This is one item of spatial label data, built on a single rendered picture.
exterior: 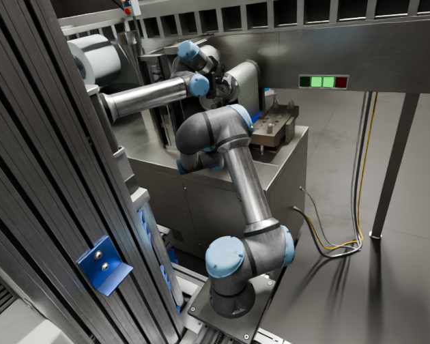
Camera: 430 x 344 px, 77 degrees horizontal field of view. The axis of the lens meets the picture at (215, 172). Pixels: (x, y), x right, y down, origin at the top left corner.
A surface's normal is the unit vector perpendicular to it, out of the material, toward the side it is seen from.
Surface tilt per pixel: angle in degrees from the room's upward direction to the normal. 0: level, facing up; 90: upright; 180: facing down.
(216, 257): 7
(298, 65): 90
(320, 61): 90
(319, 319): 0
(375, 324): 0
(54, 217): 90
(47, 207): 90
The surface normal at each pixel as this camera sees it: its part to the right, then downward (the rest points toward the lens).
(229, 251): -0.27, -0.78
